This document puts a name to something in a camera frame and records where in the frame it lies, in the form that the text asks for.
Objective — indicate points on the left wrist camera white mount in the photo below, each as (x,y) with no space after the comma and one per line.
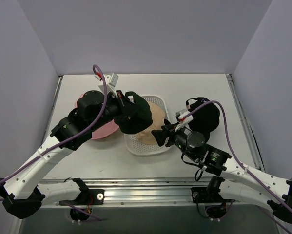
(110,80)

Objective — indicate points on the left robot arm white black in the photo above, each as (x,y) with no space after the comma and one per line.
(23,194)

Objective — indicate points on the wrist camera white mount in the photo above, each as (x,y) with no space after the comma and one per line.
(183,119)
(110,80)

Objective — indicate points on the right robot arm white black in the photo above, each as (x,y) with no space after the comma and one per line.
(231,179)

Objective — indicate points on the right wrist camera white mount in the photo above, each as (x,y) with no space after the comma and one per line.
(183,119)

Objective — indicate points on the white perforated tray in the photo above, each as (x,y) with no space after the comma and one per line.
(138,148)

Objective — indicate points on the beige cloth hat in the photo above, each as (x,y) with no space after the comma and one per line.
(158,116)

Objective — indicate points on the black cap green brim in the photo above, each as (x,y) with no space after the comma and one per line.
(136,114)

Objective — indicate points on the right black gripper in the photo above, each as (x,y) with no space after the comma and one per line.
(168,135)

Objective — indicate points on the pink bucket hat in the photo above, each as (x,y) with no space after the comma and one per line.
(105,131)

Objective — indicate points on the black NY baseball cap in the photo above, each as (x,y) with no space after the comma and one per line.
(206,119)

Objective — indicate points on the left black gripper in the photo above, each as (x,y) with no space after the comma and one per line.
(123,105)

